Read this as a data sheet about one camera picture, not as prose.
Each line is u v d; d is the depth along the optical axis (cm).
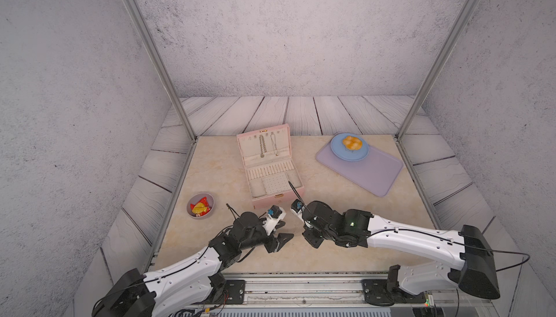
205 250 56
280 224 79
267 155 99
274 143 97
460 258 40
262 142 95
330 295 73
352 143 114
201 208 89
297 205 65
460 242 42
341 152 115
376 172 106
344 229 53
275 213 67
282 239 70
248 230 62
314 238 65
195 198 92
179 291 49
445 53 87
